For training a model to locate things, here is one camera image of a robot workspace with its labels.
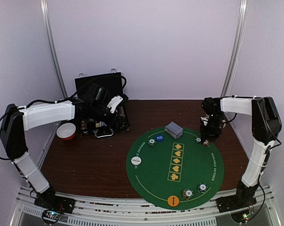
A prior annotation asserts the black poker chip case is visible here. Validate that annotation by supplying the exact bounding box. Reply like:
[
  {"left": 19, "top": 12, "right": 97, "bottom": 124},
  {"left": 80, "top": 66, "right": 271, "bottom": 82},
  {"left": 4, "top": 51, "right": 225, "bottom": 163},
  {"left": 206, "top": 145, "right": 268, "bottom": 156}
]
[{"left": 75, "top": 72, "right": 130, "bottom": 138}]

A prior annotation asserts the right circuit board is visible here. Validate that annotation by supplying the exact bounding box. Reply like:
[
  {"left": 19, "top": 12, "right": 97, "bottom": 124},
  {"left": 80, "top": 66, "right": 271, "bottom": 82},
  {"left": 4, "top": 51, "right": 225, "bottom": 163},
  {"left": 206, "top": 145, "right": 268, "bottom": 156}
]
[{"left": 231, "top": 210, "right": 252, "bottom": 224}]

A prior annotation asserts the blue small blind button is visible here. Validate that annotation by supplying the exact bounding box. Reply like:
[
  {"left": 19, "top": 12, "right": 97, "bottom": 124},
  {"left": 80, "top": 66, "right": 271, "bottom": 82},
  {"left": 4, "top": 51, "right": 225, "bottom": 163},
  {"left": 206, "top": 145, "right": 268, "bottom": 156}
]
[{"left": 155, "top": 134, "right": 165, "bottom": 142}]

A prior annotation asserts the aluminium frame post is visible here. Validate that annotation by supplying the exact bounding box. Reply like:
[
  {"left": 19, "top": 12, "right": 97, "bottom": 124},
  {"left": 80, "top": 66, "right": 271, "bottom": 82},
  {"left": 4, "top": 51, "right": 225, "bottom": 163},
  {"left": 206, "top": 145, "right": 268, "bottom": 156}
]
[
  {"left": 40, "top": 0, "right": 68, "bottom": 98},
  {"left": 220, "top": 0, "right": 249, "bottom": 97}
]

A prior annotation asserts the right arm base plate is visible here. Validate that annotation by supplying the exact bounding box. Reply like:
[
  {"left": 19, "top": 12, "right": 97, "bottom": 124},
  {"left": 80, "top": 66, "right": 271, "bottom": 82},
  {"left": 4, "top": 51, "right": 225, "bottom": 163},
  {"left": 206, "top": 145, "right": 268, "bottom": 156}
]
[{"left": 216, "top": 195, "right": 257, "bottom": 213}]

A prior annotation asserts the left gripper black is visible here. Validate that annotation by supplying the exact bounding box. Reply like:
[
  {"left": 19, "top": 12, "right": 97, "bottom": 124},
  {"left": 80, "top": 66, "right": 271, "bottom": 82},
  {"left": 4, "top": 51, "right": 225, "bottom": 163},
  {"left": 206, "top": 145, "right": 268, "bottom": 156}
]
[{"left": 90, "top": 103, "right": 130, "bottom": 132}]

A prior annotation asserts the left aluminium frame post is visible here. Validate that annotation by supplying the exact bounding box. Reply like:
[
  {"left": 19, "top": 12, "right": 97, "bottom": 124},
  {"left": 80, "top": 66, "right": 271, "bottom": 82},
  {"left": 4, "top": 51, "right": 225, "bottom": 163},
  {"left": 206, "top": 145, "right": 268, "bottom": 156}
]
[{"left": 40, "top": 0, "right": 68, "bottom": 98}]

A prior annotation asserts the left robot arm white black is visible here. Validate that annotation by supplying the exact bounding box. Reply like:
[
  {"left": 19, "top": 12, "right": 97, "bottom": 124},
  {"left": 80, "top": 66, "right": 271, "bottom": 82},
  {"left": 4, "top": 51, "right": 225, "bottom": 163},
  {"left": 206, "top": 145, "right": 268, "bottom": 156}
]
[{"left": 0, "top": 78, "right": 127, "bottom": 209}]

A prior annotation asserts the white dealer button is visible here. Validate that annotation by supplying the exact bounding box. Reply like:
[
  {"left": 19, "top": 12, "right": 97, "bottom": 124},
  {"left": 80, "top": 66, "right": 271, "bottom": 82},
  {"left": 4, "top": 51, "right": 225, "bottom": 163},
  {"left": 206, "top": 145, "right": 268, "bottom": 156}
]
[{"left": 130, "top": 156, "right": 142, "bottom": 166}]

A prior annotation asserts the round green poker mat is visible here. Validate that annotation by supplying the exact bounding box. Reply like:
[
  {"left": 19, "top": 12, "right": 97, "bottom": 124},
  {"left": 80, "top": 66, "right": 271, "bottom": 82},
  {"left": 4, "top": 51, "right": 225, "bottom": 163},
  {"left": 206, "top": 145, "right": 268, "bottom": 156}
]
[{"left": 126, "top": 128, "right": 225, "bottom": 210}]

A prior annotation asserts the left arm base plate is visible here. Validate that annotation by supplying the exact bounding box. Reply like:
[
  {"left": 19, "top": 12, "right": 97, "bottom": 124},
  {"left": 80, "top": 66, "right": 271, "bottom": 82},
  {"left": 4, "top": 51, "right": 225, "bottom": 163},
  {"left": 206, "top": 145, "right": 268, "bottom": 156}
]
[{"left": 34, "top": 196, "right": 75, "bottom": 214}]

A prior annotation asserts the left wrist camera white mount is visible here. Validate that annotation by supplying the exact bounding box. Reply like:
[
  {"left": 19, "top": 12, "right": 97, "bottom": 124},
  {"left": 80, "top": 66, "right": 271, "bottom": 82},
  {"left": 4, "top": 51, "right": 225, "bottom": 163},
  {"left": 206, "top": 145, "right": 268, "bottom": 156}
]
[{"left": 106, "top": 95, "right": 123, "bottom": 113}]

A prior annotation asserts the right aluminium frame post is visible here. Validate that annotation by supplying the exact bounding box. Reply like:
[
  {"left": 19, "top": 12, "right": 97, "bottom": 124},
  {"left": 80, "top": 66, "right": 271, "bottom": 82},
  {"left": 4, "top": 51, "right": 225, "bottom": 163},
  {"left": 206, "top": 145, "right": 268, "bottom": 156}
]
[{"left": 220, "top": 0, "right": 249, "bottom": 97}]

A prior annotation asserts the blue texas holdem card deck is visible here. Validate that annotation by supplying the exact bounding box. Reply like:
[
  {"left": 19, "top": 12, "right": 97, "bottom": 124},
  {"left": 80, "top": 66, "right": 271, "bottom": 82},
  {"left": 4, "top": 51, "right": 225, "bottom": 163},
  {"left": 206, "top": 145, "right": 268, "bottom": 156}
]
[{"left": 95, "top": 121, "right": 107, "bottom": 128}]

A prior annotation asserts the left circuit board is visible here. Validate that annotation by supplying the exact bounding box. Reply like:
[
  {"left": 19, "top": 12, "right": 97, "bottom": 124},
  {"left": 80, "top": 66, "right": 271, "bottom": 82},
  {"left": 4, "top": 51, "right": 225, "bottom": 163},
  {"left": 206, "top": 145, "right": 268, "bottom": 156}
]
[{"left": 41, "top": 210, "right": 62, "bottom": 224}]

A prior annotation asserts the green twenty chip stack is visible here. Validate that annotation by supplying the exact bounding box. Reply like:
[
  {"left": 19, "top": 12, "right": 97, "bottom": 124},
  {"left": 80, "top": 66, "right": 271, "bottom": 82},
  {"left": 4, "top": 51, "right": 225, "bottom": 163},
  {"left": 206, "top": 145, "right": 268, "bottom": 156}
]
[{"left": 148, "top": 138, "right": 156, "bottom": 146}]

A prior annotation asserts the orange big blind button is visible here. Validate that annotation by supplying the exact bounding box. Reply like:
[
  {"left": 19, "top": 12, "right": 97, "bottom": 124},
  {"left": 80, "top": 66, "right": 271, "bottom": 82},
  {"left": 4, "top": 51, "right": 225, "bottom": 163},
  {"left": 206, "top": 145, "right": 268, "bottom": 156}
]
[{"left": 167, "top": 195, "right": 180, "bottom": 207}]

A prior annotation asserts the white orange bowl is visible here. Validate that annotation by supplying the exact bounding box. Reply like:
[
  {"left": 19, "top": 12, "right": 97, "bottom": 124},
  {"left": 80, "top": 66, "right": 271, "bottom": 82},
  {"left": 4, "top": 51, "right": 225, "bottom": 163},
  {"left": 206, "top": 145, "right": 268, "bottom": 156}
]
[{"left": 56, "top": 123, "right": 76, "bottom": 141}]

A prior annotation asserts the chip row in case left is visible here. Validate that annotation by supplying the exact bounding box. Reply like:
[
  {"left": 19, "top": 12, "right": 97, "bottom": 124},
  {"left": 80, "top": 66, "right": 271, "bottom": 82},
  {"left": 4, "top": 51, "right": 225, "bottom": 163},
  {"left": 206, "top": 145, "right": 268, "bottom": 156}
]
[{"left": 80, "top": 119, "right": 89, "bottom": 131}]

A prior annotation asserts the circuit board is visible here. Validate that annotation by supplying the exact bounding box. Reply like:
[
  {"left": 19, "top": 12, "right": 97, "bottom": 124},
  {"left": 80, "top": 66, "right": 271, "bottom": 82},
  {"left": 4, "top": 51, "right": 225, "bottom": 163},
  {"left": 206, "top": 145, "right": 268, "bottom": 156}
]
[
  {"left": 41, "top": 210, "right": 62, "bottom": 224},
  {"left": 231, "top": 210, "right": 252, "bottom": 224}
]

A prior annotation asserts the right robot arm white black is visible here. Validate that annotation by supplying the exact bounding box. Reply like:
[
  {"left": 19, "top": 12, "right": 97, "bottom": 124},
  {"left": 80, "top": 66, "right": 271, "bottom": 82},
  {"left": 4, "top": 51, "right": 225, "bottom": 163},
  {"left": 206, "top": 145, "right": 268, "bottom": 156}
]
[{"left": 200, "top": 96, "right": 282, "bottom": 208}]

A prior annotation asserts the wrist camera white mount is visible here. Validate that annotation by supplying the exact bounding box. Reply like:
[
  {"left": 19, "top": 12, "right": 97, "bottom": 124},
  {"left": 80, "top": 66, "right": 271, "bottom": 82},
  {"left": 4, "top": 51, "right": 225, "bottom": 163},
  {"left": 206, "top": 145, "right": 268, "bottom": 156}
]
[
  {"left": 106, "top": 95, "right": 123, "bottom": 113},
  {"left": 201, "top": 117, "right": 209, "bottom": 126}
]

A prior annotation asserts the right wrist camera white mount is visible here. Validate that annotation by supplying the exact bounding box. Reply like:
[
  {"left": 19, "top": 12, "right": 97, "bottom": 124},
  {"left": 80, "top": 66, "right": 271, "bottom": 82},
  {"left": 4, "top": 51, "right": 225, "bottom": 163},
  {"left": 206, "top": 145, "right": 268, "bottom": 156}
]
[{"left": 201, "top": 117, "right": 209, "bottom": 126}]

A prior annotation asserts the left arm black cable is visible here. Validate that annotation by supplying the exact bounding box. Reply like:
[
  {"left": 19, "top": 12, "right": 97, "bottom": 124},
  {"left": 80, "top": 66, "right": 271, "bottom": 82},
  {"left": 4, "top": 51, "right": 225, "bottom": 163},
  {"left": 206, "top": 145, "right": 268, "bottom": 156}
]
[{"left": 26, "top": 75, "right": 128, "bottom": 105}]

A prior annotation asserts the deck of cards clear box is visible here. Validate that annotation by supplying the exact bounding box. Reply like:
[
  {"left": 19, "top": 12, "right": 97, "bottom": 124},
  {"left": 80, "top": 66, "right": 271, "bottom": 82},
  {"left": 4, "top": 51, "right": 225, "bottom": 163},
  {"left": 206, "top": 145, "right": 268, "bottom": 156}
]
[{"left": 164, "top": 121, "right": 183, "bottom": 139}]

